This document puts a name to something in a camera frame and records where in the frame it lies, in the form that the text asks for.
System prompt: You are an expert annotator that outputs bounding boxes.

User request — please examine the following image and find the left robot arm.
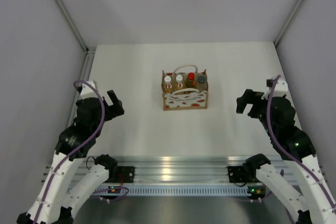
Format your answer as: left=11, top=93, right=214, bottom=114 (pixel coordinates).
left=16, top=90, right=124, bottom=223

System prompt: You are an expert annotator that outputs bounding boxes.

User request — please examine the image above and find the aluminium mounting rail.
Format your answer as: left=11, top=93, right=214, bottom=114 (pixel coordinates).
left=41, top=155, right=329, bottom=184

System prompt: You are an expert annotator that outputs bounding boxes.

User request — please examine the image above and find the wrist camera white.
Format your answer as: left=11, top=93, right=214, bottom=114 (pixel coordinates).
left=80, top=80, right=98, bottom=99
left=264, top=77, right=289, bottom=99

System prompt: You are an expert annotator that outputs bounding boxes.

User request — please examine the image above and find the watermelon print canvas bag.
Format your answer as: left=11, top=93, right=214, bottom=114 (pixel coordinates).
left=161, top=64, right=208, bottom=111

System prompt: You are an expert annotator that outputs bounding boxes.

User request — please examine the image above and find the white cap amber bottle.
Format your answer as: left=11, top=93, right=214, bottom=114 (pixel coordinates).
left=163, top=76, right=173, bottom=93
left=174, top=74, right=184, bottom=91

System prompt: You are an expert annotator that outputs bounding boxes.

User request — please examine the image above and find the grey cap clear bottle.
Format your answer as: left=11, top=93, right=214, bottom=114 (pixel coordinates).
left=197, top=75, right=207, bottom=92

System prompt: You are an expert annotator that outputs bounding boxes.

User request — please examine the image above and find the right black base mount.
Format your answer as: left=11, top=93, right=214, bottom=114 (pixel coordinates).
left=228, top=165, right=260, bottom=186

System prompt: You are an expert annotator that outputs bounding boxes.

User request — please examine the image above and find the red cap yellow bottle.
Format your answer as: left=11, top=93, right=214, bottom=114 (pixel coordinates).
left=185, top=72, right=196, bottom=88

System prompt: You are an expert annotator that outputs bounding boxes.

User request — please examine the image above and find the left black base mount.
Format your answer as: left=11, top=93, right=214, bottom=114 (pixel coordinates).
left=104, top=166, right=135, bottom=184

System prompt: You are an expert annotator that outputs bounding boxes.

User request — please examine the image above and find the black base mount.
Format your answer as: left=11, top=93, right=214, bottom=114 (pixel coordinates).
left=228, top=165, right=260, bottom=186
left=104, top=166, right=135, bottom=184

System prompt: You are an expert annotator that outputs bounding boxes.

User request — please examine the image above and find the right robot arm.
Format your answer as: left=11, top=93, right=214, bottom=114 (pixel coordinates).
left=236, top=89, right=335, bottom=223

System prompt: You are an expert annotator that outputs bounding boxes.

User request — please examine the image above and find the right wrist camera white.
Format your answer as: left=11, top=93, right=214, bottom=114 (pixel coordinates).
left=264, top=77, right=289, bottom=99

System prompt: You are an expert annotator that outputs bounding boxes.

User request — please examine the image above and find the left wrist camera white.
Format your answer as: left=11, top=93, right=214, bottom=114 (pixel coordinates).
left=80, top=80, right=98, bottom=99

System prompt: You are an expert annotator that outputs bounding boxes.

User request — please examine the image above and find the white slotted cable duct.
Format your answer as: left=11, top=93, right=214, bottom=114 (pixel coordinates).
left=93, top=185, right=251, bottom=197

